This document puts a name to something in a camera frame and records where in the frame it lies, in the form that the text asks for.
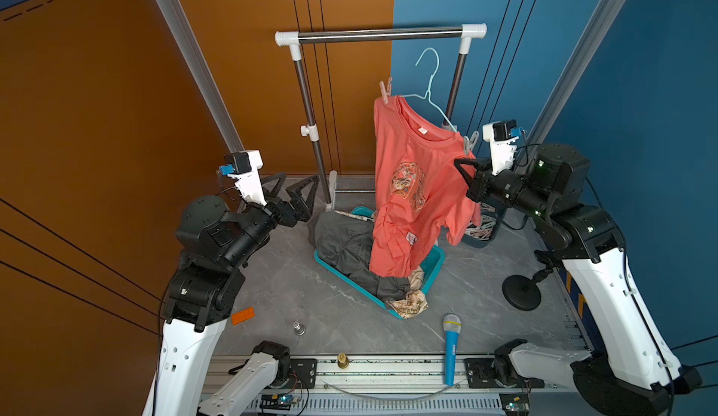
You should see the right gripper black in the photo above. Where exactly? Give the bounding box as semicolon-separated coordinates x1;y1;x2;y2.
455;155;556;225

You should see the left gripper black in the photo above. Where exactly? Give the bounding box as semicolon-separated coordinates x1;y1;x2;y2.
223;170;315;271

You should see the grey clothespin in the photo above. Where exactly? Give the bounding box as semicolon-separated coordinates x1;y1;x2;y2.
463;131;481;155

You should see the red t-shirt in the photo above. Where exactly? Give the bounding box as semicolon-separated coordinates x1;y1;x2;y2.
369;96;476;278

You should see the light green wire hanger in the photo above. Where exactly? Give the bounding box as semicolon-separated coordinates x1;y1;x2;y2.
392;41;466;135

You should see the pink clothespin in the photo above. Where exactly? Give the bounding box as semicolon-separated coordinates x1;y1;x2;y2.
380;77;393;104

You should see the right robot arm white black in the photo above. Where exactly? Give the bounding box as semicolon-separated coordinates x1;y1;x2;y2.
454;144;702;415

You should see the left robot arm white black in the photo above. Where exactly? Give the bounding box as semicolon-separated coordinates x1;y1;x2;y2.
143;173;320;415

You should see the dark teal clothespin bin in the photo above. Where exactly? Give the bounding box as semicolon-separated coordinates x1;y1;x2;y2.
462;197;506;249

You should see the grey garment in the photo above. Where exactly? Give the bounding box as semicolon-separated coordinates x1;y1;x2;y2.
309;210;411;302

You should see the teal plastic laundry basket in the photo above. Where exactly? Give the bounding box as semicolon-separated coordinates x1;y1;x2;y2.
314;207;445;319

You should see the orange rectangular tag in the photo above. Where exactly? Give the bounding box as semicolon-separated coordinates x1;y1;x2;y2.
230;307;255;326

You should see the beige patterned cloth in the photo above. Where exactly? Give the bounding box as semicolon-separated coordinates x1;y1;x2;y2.
387;266;428;320

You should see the blue toy microphone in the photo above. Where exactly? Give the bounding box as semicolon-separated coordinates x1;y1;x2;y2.
442;314;462;387

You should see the metal clothes drying rack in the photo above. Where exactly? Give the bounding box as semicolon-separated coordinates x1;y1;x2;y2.
274;22;488;215

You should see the small brass weight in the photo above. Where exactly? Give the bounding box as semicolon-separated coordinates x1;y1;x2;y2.
337;352;350;369

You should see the left green circuit board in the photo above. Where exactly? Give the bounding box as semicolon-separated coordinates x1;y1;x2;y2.
258;394;302;414

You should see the green circuit board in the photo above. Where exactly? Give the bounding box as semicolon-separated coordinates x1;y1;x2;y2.
258;394;302;414
499;394;530;416

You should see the right green circuit board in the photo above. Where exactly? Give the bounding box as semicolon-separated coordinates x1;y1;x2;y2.
499;394;530;416

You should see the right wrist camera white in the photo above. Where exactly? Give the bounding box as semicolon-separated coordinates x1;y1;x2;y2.
482;120;524;176

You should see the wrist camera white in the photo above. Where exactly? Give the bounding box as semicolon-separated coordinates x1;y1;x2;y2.
218;150;267;206
482;120;524;176

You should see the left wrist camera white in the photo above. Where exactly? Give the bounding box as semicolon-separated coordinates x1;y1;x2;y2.
218;150;267;206

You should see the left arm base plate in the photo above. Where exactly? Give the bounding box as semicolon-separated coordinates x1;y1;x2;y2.
269;357;318;389

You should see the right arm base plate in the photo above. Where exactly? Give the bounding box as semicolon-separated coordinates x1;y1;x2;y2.
464;357;545;389

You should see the aluminium front rail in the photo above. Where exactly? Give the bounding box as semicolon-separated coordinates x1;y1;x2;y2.
201;352;596;395

